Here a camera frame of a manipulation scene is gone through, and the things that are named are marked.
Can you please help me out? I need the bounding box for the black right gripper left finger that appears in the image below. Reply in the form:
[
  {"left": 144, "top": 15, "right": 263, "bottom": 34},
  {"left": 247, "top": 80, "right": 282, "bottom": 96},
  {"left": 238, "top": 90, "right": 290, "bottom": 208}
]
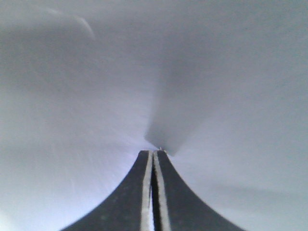
[{"left": 64, "top": 151, "right": 153, "bottom": 231}]

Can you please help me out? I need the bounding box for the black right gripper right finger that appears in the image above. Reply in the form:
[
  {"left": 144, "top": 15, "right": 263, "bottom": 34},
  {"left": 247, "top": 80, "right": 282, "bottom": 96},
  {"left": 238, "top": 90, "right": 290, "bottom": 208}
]
[{"left": 152, "top": 150, "right": 242, "bottom": 231}]

